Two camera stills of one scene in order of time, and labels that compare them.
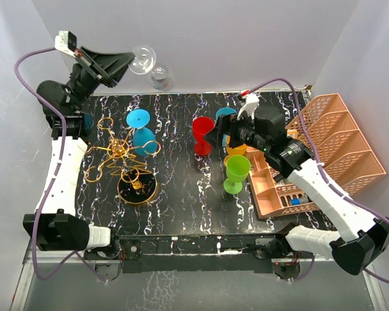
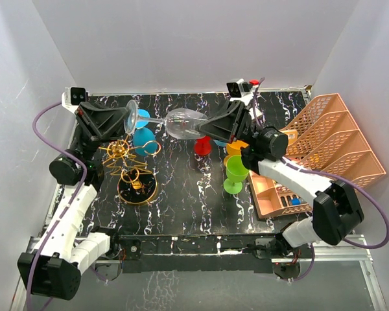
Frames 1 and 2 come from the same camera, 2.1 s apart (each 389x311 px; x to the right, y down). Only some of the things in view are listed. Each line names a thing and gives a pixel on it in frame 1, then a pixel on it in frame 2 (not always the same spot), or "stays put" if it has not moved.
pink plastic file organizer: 330,131 stays put
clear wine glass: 160,76 -> 180,123
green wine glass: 237,170 stays put
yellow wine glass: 238,150 stays put
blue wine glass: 144,139 stays put
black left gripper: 118,61 -> 99,123
